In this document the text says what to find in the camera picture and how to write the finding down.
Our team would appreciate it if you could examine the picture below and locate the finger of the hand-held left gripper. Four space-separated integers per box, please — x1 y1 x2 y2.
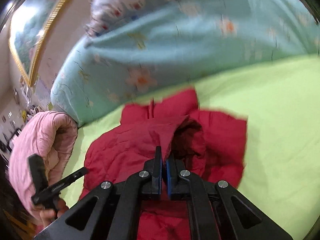
27 154 50 197
31 167 88 205

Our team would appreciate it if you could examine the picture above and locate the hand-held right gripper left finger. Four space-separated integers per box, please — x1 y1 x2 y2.
35 145 163 240

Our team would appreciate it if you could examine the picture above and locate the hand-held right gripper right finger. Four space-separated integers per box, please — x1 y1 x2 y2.
166 152 293 240

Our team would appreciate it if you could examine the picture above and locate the person's left hand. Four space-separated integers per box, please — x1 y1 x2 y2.
39 199 69 231

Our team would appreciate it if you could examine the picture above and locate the bear print pillow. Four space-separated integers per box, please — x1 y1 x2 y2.
85 0 250 38

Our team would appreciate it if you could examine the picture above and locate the pink quilt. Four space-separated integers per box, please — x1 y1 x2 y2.
7 110 78 225

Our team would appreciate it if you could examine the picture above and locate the cluttered wall shelf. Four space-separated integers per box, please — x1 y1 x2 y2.
0 85 40 158

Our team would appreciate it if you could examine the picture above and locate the light green bedsheet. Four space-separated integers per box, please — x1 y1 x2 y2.
59 55 320 240

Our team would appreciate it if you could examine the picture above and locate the red quilted jacket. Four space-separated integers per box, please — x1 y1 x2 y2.
80 87 248 240

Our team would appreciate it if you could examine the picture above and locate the gold framed painting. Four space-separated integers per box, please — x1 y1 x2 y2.
9 0 83 87

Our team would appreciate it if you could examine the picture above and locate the teal floral quilt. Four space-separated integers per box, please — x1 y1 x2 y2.
50 0 320 128

